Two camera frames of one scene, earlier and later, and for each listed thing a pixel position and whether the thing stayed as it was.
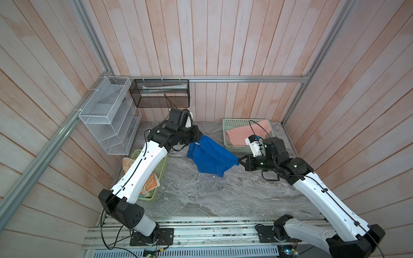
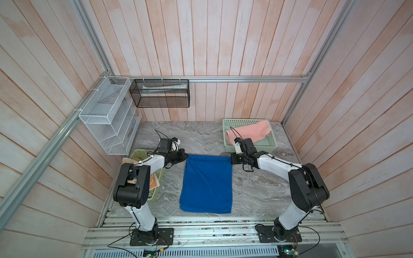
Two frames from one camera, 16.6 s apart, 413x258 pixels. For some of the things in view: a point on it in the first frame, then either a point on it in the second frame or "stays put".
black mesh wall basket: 161,93 stays put
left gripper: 196,137 -> 182,152
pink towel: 236,136 stays put
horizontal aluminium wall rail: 207,79 stays put
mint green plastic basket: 229,123 stays put
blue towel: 211,157 -> 207,184
